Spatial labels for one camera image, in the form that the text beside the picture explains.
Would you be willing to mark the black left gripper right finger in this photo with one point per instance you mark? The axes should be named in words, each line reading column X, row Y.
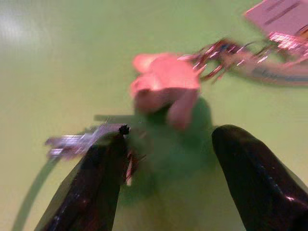
column 260, row 183

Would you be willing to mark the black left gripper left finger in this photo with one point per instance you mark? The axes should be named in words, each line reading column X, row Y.
column 91, row 183

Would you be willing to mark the key bunch with pink charm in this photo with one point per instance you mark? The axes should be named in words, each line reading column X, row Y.
column 166, row 81

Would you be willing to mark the white paper card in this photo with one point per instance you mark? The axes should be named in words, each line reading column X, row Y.
column 279, row 14

